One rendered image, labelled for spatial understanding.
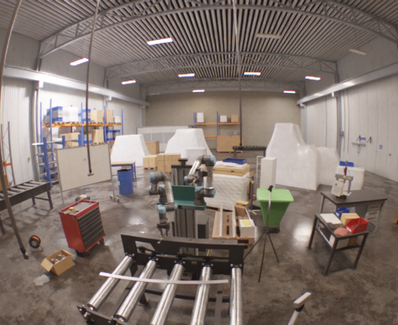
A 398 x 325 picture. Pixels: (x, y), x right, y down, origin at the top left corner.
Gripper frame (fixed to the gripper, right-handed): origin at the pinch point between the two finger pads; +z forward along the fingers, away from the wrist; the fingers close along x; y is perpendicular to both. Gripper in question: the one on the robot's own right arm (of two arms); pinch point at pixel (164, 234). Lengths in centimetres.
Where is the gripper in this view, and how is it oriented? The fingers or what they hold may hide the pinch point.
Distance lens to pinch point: 210.8
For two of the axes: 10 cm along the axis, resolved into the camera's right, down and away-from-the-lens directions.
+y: -1.4, 1.7, -9.8
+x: 9.9, 0.1, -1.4
